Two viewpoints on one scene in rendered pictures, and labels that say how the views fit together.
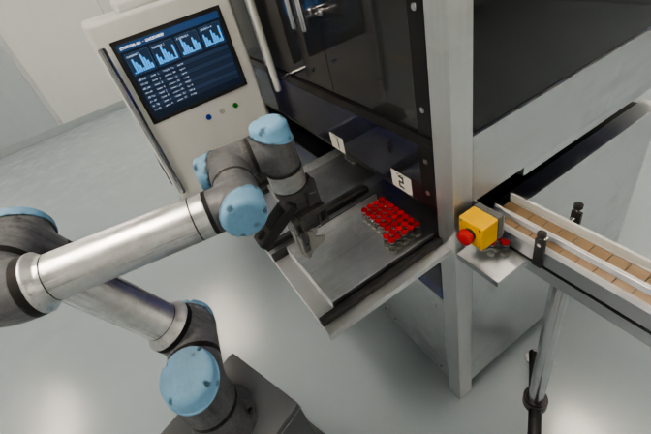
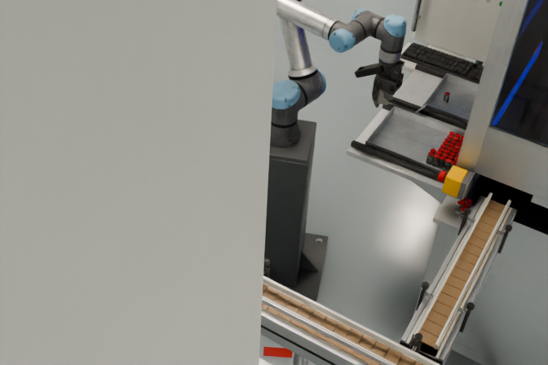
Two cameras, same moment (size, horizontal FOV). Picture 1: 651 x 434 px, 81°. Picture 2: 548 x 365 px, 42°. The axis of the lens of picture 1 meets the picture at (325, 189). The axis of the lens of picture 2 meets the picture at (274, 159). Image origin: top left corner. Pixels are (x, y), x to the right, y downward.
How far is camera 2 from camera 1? 182 cm
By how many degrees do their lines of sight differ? 40
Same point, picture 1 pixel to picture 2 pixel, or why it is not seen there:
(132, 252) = (300, 18)
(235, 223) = (333, 41)
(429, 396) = (395, 318)
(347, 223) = (439, 133)
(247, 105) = not seen: hidden behind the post
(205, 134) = (463, 6)
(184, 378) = (282, 90)
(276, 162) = (383, 39)
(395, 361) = (409, 288)
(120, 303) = (293, 38)
